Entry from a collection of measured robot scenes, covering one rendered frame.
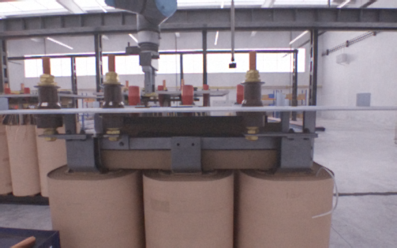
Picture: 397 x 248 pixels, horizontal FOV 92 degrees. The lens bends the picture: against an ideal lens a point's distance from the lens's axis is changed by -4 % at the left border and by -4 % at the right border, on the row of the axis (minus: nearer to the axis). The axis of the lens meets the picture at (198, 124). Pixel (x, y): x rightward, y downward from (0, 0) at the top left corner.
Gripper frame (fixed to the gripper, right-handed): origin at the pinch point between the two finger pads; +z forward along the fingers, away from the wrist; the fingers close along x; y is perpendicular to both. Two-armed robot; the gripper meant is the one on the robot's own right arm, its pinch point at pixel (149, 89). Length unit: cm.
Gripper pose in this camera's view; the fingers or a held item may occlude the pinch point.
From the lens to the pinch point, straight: 85.2
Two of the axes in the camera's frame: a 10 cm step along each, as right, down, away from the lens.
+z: 0.1, 10.0, 0.9
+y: 10.0, -0.1, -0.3
